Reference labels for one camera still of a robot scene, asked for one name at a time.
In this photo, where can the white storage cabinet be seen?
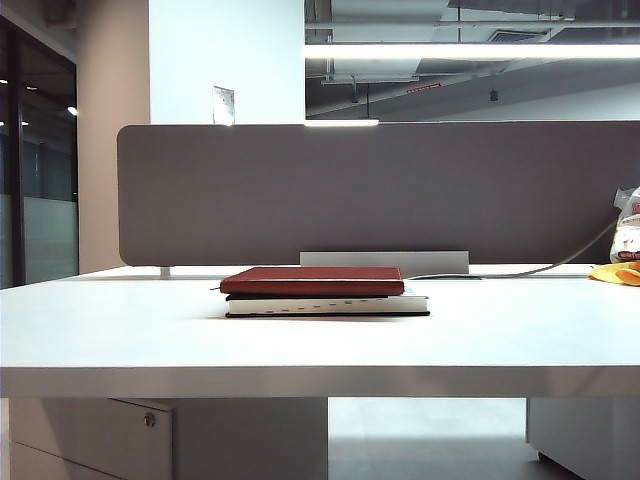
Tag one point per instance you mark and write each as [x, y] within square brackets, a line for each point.
[590, 430]

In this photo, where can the long ceiling light strip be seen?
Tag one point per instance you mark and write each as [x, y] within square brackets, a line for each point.
[450, 51]

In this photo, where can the red leather book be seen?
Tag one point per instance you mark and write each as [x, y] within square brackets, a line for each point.
[310, 280]

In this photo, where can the round brass cabinet lock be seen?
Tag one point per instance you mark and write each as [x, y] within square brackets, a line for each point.
[149, 420]

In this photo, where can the grey fabric desk divider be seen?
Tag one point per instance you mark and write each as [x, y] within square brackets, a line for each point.
[350, 200]

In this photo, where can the clear plastic snack bag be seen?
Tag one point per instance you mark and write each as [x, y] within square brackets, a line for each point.
[631, 240]

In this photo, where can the silver wall plate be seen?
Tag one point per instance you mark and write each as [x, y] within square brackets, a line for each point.
[223, 105]

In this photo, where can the white drawer cabinet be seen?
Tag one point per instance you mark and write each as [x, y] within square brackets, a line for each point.
[100, 440]

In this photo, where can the short ceiling light strip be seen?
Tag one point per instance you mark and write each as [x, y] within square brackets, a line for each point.
[340, 122]

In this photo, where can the black hardcover book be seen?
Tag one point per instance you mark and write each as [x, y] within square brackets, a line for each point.
[325, 306]

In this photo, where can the yellow cloth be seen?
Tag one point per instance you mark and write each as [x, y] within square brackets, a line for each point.
[617, 275]

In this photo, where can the ceiling air vent grille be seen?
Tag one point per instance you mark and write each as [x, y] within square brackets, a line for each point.
[520, 36]

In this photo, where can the dark framed glass partition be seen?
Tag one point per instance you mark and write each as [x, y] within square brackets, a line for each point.
[50, 225]

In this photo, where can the white divider bracket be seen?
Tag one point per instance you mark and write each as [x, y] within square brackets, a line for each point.
[165, 273]

